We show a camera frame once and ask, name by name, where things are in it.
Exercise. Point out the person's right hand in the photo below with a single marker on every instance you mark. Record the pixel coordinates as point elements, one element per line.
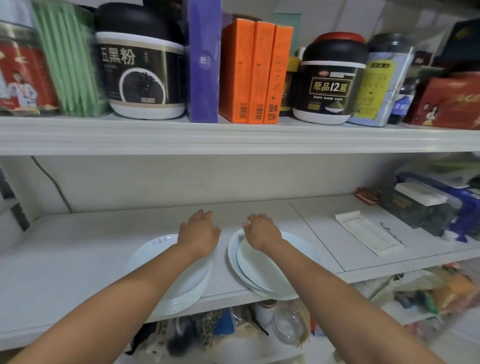
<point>262,232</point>

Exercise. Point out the person's left hand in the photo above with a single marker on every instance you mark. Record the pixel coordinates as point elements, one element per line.
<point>198,234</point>

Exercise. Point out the round pale green plate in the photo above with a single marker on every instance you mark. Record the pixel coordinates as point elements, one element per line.
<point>231,255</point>
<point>258,270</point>

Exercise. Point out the stack of pale green plates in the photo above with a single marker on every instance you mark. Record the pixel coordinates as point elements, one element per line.
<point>150,249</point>

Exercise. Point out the person's right forearm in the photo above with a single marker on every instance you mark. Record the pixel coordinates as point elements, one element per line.
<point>348,311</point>

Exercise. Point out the person's left forearm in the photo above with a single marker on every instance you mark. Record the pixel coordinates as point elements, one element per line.
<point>112,307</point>

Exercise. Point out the white jar brown lid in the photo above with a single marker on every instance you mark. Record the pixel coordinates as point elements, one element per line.
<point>264,311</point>

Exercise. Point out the bag of dried herbs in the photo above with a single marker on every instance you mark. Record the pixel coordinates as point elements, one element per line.
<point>208,326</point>

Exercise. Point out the blue packet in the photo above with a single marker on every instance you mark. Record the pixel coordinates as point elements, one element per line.
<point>225,324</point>

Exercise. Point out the clear glass jar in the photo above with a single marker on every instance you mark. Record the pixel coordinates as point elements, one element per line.
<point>288,324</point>

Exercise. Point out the white paper notepad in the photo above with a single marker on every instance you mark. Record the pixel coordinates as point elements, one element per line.
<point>369,232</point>

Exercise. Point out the white black plastic bag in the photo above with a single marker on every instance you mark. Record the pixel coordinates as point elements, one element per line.
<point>168,341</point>

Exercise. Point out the small red brown box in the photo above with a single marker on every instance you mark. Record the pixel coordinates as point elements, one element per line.
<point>369,195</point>

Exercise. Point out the black pen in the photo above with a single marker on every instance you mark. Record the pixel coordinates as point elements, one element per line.
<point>392,232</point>

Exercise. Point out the black tin yellow lid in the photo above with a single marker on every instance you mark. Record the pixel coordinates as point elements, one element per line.
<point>288,93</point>

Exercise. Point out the clear box white lid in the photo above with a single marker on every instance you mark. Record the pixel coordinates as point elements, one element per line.
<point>412,215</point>

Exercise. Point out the black tub green powder label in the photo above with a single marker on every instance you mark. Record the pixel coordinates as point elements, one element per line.
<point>330,93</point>

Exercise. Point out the orange carton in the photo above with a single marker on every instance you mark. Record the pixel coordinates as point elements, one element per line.
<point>260,75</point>
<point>279,75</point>
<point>234,75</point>

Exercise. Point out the tall purple box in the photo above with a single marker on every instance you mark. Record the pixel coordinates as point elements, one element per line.
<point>202,75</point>

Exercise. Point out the black tub bean picture label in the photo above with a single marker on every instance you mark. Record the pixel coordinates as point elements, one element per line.
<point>138,86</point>

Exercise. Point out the flat white box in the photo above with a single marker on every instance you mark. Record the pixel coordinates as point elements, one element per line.
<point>420,192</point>

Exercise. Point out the clear plastic sachet box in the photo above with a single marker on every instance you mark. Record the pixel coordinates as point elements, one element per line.
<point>104,93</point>

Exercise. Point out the pale blue canister yellow label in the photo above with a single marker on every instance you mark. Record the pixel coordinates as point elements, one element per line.
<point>378,90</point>

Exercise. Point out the dark bottle blue label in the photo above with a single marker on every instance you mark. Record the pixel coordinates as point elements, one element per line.
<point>403,108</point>

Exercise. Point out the orange packet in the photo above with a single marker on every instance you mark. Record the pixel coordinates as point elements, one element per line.
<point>455,287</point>

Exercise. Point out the blue clear bag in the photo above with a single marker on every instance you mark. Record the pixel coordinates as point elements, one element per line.
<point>468,210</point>

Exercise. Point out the red lidded jar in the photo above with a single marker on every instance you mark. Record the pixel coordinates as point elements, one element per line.
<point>339,37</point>

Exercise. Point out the pale teal box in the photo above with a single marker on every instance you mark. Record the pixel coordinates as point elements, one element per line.
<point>287,20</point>

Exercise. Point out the dark purple box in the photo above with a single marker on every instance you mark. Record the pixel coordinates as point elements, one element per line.
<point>227,18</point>

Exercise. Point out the row of green sachets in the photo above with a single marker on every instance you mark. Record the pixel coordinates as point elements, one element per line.
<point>63,63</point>

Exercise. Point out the tall black box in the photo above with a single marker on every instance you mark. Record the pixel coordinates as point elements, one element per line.
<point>165,15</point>

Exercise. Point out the red box with figure print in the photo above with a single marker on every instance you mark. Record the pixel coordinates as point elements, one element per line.
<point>450,105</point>

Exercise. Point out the clear jar red label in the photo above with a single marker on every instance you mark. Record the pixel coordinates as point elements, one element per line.
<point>26,82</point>

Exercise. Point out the dark maroon box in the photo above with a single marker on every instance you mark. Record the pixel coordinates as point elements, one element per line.
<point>423,58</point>

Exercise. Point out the dark teal flat box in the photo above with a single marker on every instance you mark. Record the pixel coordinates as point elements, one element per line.
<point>465,35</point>

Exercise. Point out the grey metal rack post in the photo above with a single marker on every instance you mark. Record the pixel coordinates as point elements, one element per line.
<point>20,219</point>

